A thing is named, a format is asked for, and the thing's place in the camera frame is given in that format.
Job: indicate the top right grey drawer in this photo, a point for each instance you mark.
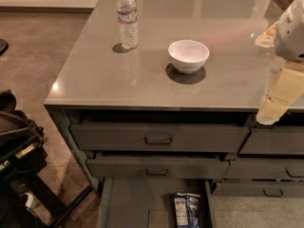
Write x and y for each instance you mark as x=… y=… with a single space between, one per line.
x=280 y=140

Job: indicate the white bowl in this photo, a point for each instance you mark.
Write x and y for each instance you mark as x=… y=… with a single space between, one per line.
x=188 y=56

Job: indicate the grey drawer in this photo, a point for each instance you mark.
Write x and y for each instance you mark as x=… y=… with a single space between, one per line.
x=176 y=137
x=157 y=165
x=280 y=140
x=268 y=189
x=265 y=169

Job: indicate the blue chip bag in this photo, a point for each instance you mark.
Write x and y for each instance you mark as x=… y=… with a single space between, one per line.
x=186 y=210

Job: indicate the black round stool edge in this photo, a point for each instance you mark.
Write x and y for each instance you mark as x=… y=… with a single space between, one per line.
x=3 y=46

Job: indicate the bottom right grey drawer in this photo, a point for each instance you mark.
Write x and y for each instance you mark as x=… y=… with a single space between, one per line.
x=268 y=189

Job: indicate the middle right grey drawer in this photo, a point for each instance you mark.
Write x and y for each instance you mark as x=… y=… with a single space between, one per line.
x=265 y=169

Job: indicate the grey counter cabinet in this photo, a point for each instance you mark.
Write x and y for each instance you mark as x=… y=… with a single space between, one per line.
x=101 y=84

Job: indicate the top left grey drawer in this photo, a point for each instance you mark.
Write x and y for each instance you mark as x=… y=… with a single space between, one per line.
x=176 y=137

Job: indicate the bottom left open drawer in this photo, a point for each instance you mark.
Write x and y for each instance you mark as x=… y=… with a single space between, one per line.
x=147 y=202

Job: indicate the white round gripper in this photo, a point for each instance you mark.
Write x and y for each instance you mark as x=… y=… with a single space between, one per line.
x=291 y=32

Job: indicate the middle left grey drawer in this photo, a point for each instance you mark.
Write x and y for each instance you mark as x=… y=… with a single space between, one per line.
x=157 y=165

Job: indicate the clear plastic water bottle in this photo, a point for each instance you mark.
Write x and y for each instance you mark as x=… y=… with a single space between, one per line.
x=128 y=23

